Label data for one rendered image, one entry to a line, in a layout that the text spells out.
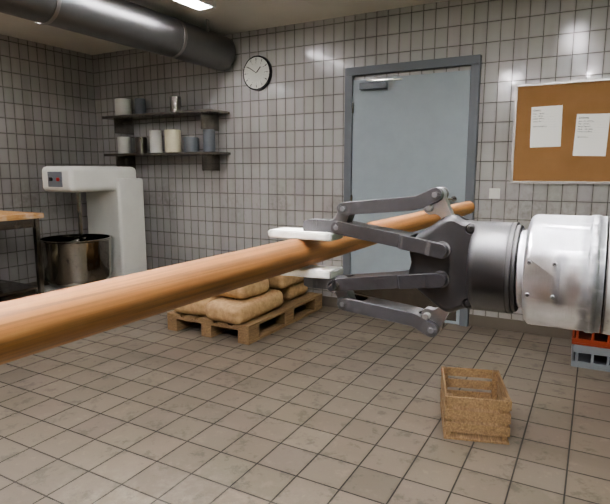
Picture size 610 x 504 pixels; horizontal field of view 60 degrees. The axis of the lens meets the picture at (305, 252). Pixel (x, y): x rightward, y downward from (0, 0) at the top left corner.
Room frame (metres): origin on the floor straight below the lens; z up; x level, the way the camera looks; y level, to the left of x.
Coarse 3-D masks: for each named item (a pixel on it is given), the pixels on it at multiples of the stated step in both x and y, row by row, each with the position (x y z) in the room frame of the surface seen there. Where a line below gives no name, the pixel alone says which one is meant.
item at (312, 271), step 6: (294, 270) 0.51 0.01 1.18; (300, 270) 0.51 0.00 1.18; (306, 270) 0.50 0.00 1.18; (312, 270) 0.50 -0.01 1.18; (318, 270) 0.50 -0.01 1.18; (324, 270) 0.50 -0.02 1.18; (330, 270) 0.50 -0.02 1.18; (336, 270) 0.50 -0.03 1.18; (342, 270) 0.51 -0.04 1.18; (300, 276) 0.51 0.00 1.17; (306, 276) 0.50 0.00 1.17; (312, 276) 0.50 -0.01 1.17; (318, 276) 0.50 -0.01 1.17; (324, 276) 0.49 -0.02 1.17; (330, 276) 0.49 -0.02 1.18
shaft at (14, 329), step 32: (384, 224) 0.70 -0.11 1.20; (416, 224) 0.81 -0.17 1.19; (224, 256) 0.40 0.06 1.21; (256, 256) 0.43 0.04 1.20; (288, 256) 0.47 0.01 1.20; (320, 256) 0.53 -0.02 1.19; (64, 288) 0.29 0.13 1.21; (96, 288) 0.29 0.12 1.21; (128, 288) 0.31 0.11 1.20; (160, 288) 0.33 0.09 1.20; (192, 288) 0.35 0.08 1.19; (224, 288) 0.39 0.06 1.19; (0, 320) 0.24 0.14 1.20; (32, 320) 0.25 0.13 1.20; (64, 320) 0.27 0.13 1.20; (96, 320) 0.28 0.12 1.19; (128, 320) 0.31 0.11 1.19; (0, 352) 0.24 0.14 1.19; (32, 352) 0.25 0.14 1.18
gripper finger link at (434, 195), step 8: (424, 192) 0.45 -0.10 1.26; (432, 192) 0.45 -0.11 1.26; (440, 192) 0.44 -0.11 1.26; (448, 192) 0.46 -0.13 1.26; (360, 200) 0.50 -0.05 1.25; (368, 200) 0.47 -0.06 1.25; (376, 200) 0.47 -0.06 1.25; (384, 200) 0.47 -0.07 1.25; (392, 200) 0.46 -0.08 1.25; (400, 200) 0.46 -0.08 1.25; (408, 200) 0.46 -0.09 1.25; (416, 200) 0.45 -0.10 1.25; (424, 200) 0.45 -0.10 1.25; (432, 200) 0.45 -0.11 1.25; (440, 200) 0.45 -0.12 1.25; (344, 208) 0.48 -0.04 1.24; (352, 208) 0.48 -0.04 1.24; (360, 208) 0.48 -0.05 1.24; (368, 208) 0.47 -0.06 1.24; (376, 208) 0.47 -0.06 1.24; (384, 208) 0.47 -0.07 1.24; (392, 208) 0.46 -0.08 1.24; (400, 208) 0.46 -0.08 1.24; (408, 208) 0.46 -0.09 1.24; (416, 208) 0.45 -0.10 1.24
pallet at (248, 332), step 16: (288, 304) 4.39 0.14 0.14; (320, 304) 4.77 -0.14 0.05; (176, 320) 4.09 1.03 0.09; (192, 320) 4.01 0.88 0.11; (208, 320) 3.93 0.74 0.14; (256, 320) 3.90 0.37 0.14; (288, 320) 4.25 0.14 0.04; (208, 336) 3.93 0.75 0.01; (240, 336) 3.78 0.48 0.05; (256, 336) 3.84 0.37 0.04
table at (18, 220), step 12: (0, 216) 4.42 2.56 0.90; (12, 216) 4.51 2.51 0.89; (24, 216) 4.60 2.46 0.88; (36, 216) 4.70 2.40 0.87; (0, 228) 4.45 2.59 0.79; (12, 228) 4.54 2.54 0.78; (36, 228) 4.73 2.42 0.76; (36, 240) 4.72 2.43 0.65; (36, 252) 4.73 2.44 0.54; (36, 264) 4.73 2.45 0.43; (0, 288) 4.63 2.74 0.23; (12, 288) 4.63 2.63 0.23; (24, 288) 4.63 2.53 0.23; (36, 288) 4.71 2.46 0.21; (0, 300) 5.09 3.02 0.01
